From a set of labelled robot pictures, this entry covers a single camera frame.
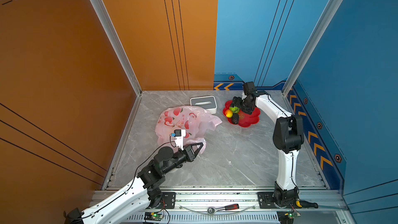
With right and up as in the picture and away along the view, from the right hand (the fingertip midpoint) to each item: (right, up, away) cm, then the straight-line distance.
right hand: (235, 107), depth 99 cm
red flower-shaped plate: (+8, -9, +4) cm, 12 cm away
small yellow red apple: (-4, -4, 0) cm, 6 cm away
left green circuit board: (-44, -50, -28) cm, 73 cm away
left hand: (-20, -16, -30) cm, 40 cm away
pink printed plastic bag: (-24, -9, -7) cm, 27 cm away
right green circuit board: (+18, -50, -29) cm, 61 cm away
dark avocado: (0, -7, 0) cm, 7 cm away
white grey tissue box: (-16, +3, +9) cm, 19 cm away
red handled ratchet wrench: (-16, -46, -30) cm, 58 cm away
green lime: (+1, -2, +3) cm, 4 cm away
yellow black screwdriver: (+27, -44, -29) cm, 59 cm away
